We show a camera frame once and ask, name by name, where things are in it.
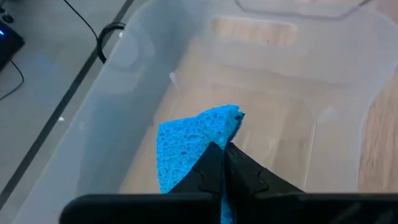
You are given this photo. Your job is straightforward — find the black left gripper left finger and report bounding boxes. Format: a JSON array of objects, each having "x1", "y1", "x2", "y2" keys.
[{"x1": 169, "y1": 142, "x2": 223, "y2": 195}]

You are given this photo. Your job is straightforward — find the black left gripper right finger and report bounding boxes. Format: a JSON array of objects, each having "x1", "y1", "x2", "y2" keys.
[{"x1": 224, "y1": 142, "x2": 305, "y2": 195}]

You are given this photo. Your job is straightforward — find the blue scrub sponge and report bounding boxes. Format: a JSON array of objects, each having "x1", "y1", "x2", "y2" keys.
[{"x1": 156, "y1": 105, "x2": 246, "y2": 224}]

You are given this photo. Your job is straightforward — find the translucent plastic storage bin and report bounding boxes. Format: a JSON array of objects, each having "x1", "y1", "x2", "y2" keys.
[{"x1": 12, "y1": 0, "x2": 398, "y2": 224}]

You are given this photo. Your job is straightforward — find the clear hard plastic bin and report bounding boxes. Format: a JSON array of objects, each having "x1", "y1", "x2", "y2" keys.
[{"x1": 233, "y1": 0, "x2": 374, "y2": 20}]

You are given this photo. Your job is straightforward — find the black computer tower blue lights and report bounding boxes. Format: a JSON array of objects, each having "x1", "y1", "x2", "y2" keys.
[{"x1": 0, "y1": 19, "x2": 25, "y2": 72}]

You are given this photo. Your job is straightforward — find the black cable with floor coil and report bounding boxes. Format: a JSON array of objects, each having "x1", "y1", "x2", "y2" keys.
[{"x1": 63, "y1": 0, "x2": 127, "y2": 65}]

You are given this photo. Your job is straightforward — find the thin black floor cable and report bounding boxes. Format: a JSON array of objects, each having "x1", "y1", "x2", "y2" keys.
[{"x1": 0, "y1": 58, "x2": 25, "y2": 101}]

